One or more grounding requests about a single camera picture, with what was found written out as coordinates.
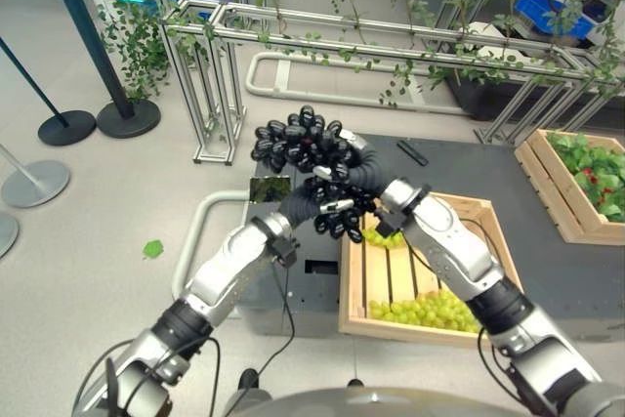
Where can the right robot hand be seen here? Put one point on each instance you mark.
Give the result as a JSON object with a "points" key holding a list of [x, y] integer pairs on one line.
{"points": [[366, 170]]}

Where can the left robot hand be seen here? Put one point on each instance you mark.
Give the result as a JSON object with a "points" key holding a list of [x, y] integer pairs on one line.
{"points": [[303, 204]]}

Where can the black grape bunch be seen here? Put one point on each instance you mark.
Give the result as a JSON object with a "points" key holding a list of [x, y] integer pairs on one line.
{"points": [[293, 141]]}

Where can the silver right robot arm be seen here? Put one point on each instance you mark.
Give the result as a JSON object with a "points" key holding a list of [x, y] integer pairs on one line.
{"points": [[451, 241]]}

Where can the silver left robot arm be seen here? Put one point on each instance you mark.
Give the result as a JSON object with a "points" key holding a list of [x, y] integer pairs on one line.
{"points": [[229, 265]]}

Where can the dark square reflective plate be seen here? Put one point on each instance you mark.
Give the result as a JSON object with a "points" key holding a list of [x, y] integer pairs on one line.
{"points": [[269, 189]]}

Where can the black remote-shaped bar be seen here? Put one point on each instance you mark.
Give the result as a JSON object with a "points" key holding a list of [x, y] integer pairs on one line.
{"points": [[412, 153]]}

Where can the small green grape bunch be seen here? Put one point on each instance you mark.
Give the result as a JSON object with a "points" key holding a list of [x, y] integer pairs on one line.
{"points": [[378, 238]]}

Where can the wooden crate with grapes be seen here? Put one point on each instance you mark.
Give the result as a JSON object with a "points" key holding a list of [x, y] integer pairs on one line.
{"points": [[376, 275]]}

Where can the dark grey cart platform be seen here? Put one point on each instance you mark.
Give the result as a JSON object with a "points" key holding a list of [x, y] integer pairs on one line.
{"points": [[493, 178]]}

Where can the black planter box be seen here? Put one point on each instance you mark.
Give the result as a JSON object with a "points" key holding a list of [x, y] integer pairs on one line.
{"points": [[481, 97]]}

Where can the large green grape bunch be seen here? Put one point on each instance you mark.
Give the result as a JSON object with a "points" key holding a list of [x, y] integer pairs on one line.
{"points": [[429, 312]]}

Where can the green leaf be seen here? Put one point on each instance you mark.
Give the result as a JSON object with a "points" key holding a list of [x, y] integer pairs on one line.
{"points": [[153, 249]]}

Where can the wooden crate with leaves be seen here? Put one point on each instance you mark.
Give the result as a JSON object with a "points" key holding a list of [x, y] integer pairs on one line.
{"points": [[547, 182]]}

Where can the dark left robot foot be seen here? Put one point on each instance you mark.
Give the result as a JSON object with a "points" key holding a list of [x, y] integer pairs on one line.
{"points": [[248, 379]]}

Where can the dark robot foot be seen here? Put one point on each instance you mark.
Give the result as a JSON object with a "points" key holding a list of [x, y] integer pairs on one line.
{"points": [[355, 383], [248, 379]]}

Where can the dark right robot foot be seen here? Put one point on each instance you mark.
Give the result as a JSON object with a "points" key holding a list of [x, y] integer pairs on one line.
{"points": [[355, 383]]}

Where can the grey robot torso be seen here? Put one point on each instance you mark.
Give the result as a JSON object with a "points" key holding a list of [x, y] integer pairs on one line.
{"points": [[371, 404]]}

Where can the green leafy plants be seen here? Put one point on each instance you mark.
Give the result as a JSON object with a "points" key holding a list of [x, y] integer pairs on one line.
{"points": [[586, 155]]}

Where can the small red berries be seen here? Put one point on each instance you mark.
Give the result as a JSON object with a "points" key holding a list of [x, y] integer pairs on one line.
{"points": [[587, 176]]}

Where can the green hanging vine bush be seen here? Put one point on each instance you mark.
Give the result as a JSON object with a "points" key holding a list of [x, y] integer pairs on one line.
{"points": [[134, 41]]}

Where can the blue plastic bin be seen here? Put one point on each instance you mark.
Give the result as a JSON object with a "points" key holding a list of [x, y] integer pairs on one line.
{"points": [[537, 9]]}

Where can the grey round stanchion base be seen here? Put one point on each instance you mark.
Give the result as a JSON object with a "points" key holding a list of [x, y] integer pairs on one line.
{"points": [[7, 234]]}

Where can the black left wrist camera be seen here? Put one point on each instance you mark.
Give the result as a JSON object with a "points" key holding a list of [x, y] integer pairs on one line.
{"points": [[286, 253]]}

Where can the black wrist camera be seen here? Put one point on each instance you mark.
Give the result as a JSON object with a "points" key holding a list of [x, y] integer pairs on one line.
{"points": [[286, 253], [388, 226]]}

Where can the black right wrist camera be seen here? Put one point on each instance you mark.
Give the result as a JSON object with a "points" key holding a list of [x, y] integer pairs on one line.
{"points": [[388, 226]]}

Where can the green vines on frame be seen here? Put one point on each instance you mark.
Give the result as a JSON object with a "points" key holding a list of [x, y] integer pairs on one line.
{"points": [[405, 72]]}

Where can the aluminium profile frame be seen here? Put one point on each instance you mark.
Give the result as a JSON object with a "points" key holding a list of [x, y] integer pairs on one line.
{"points": [[293, 40]]}

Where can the tall black stanchion post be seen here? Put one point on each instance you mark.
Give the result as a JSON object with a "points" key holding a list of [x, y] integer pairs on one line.
{"points": [[128, 119]]}

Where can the thin black stanchion post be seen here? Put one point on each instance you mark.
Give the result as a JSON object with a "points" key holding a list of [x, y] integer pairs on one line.
{"points": [[67, 128]]}

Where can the grey stanchion post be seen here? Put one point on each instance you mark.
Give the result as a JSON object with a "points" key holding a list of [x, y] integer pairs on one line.
{"points": [[36, 184]]}

